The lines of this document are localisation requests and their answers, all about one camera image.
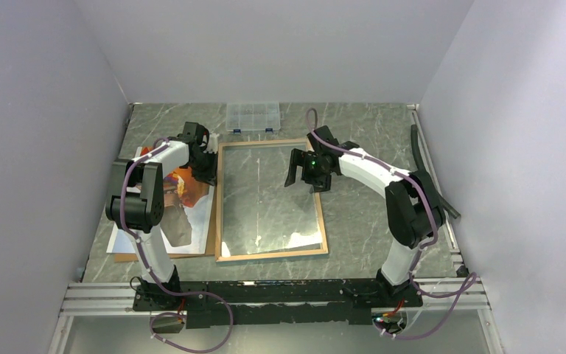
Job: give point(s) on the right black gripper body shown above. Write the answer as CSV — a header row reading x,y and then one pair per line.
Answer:
x,y
313,169

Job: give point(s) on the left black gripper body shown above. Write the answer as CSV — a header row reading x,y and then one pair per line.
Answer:
x,y
205,169

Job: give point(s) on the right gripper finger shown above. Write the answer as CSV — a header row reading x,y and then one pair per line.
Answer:
x,y
296,160
317,185

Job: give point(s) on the hot air balloon photo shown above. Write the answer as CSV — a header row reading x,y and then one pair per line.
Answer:
x,y
168,189

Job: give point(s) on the wooden picture frame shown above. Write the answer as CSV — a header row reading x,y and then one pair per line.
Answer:
x,y
257,217

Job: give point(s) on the brown frame backing board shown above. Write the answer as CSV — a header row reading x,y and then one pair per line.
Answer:
x,y
187,231

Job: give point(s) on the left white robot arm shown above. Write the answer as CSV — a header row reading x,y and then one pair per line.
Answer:
x,y
135,199

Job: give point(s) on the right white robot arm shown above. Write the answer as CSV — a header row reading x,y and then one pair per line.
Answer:
x,y
414,211

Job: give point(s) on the clear plastic organizer box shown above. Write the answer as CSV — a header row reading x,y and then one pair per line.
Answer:
x,y
247,117

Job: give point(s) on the black mounting base bar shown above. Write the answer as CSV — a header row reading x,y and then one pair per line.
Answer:
x,y
206,304

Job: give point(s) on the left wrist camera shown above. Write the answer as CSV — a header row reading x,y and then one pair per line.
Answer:
x,y
213,142

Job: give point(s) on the aluminium rail frame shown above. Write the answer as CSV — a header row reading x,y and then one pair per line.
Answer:
x,y
116,299

